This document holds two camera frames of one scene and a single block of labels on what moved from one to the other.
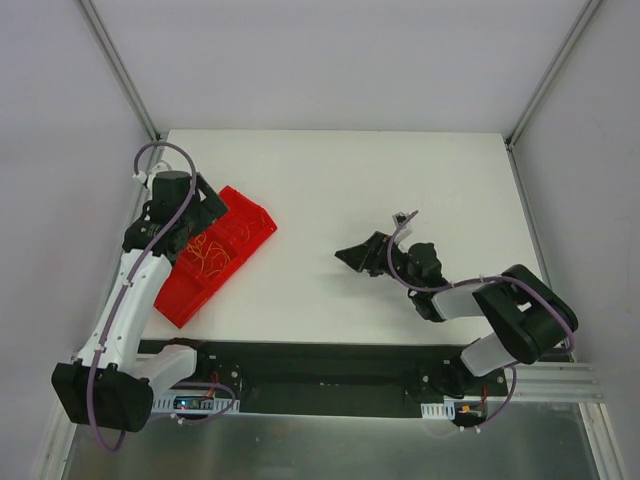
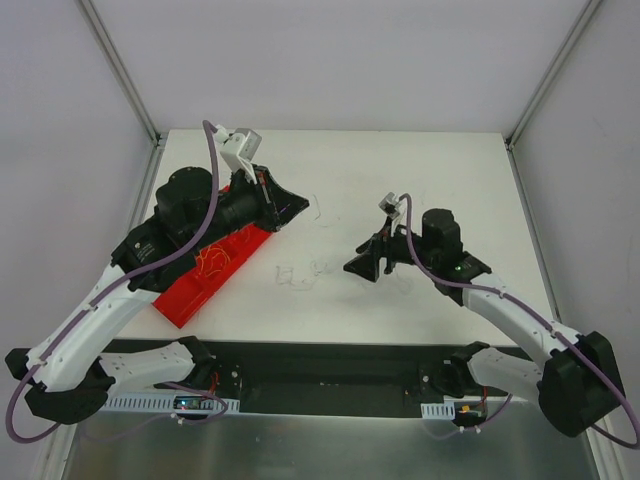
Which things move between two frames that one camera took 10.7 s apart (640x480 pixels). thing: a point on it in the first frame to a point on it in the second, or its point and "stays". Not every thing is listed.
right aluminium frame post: x=552 y=70 stays
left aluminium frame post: x=121 y=70 stays
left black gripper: x=208 y=201 to x=270 y=198
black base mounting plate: x=336 y=378 stays
